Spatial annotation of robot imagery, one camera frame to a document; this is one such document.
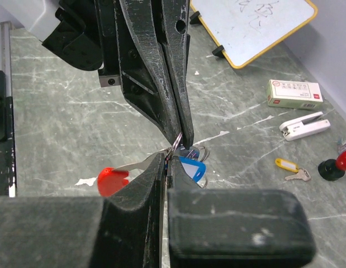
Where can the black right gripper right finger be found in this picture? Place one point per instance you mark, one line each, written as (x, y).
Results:
(234, 227)

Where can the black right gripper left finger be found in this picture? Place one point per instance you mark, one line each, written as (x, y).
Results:
(123, 230)

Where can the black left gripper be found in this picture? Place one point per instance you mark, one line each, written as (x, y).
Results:
(152, 43)

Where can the blue key tag with key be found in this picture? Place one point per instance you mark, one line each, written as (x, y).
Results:
(193, 167)

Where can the metal key organizer red handle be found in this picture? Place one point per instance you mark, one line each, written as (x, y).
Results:
(112, 179)

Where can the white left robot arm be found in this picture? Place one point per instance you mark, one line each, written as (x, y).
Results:
(68, 29)

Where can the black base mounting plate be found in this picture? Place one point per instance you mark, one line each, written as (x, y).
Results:
(8, 177)

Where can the yellow key tag with key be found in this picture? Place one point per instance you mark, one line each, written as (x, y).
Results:
(298, 172)

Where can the green white staples box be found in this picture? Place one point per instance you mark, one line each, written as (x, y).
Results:
(296, 95)

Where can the red black stamp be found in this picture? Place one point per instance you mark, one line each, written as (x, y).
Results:
(333, 169)

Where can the white stapler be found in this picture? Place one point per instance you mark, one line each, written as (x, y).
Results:
(304, 126)

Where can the white board yellow frame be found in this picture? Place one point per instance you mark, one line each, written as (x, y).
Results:
(247, 29)

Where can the aluminium front rail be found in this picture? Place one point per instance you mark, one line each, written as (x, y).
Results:
(5, 54)

